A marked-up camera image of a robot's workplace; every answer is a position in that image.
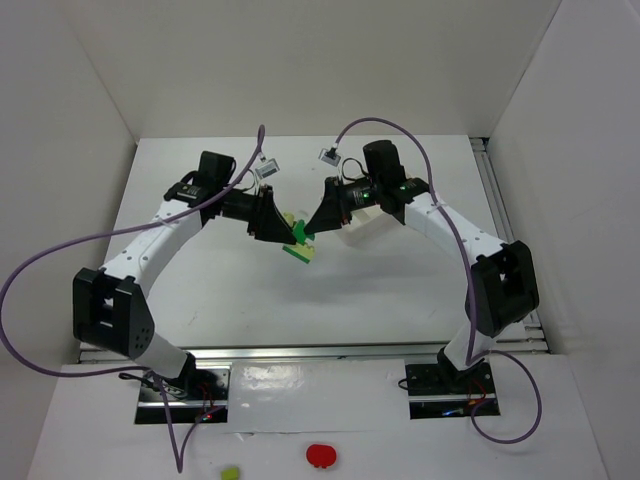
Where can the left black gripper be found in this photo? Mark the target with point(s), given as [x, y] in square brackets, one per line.
[258, 213]

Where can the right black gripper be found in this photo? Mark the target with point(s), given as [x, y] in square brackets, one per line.
[338, 201]

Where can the light green base brick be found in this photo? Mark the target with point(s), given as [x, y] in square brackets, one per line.
[312, 256]

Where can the dark green base brick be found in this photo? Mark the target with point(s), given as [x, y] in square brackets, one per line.
[300, 234]

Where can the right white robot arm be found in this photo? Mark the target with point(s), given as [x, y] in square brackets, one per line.
[501, 282]

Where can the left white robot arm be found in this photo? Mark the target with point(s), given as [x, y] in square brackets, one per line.
[110, 309]

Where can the white divided sorting tray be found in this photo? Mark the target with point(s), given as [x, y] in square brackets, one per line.
[362, 225]

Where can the red round object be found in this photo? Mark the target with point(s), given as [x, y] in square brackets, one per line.
[321, 456]

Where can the light green brick foreground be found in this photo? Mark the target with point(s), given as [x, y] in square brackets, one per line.
[230, 473]

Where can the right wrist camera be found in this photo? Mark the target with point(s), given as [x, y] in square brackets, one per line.
[330, 156]

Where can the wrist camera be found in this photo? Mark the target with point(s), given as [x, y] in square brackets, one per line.
[266, 168]
[330, 156]

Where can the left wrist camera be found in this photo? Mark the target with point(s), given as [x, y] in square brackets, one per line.
[266, 168]

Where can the aluminium rail front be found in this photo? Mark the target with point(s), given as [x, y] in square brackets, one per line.
[92, 356]

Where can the aluminium rail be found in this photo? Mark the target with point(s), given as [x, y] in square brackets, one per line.
[92, 356]
[491, 187]

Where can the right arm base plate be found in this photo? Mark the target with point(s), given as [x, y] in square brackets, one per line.
[430, 397]

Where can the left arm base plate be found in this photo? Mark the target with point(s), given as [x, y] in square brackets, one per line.
[210, 401]

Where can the aluminium rail right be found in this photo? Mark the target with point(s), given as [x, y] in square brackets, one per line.
[491, 187]

